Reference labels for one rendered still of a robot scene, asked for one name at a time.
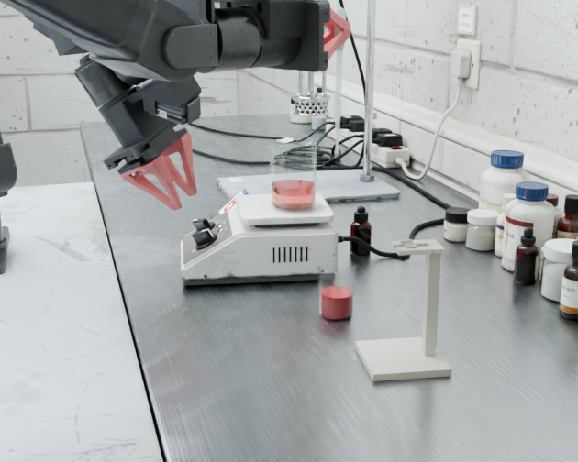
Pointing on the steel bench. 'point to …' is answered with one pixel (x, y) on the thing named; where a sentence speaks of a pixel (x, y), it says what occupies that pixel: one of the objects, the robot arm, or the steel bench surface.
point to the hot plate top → (257, 208)
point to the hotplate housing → (264, 254)
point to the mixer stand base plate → (348, 186)
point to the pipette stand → (426, 347)
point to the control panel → (212, 243)
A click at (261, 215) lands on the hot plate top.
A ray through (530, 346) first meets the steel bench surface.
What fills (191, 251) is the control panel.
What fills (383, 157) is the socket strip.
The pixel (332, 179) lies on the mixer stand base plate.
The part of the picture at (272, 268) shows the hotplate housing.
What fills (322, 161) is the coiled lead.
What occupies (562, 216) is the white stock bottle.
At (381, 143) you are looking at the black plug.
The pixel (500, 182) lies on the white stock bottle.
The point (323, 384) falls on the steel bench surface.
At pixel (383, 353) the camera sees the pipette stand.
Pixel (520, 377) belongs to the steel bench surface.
